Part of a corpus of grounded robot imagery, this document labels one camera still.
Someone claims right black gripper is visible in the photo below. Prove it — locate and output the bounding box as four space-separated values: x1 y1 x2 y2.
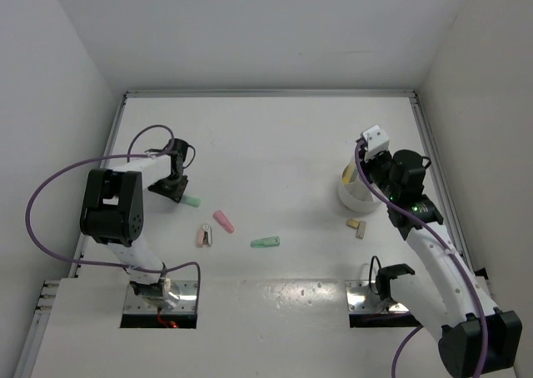
355 147 398 201

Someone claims green highlighter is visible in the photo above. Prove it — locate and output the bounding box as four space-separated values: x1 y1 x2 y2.
181 196 201 207

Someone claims yellow highlighter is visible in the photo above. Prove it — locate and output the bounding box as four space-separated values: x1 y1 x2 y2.
341 161 358 185

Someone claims green utility knife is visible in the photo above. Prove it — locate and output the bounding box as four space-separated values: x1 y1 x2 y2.
250 236 280 249

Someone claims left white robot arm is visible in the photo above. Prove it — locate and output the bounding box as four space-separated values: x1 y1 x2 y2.
80 139 194 311

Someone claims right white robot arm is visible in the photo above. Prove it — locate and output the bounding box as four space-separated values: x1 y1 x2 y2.
354 142 522 377

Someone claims white round divided container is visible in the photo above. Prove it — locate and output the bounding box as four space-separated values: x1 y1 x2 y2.
337 169 381 214

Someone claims pink eraser case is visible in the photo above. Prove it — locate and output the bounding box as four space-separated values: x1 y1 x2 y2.
213 210 235 234

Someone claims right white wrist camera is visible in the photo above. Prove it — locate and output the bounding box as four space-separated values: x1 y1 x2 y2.
360 125 390 154

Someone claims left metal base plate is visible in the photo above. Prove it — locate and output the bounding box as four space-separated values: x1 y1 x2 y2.
122 280 197 315

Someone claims metal base plate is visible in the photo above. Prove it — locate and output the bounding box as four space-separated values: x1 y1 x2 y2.
345 280 409 315
122 280 197 315

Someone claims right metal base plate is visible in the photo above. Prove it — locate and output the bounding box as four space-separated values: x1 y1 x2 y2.
345 280 409 315

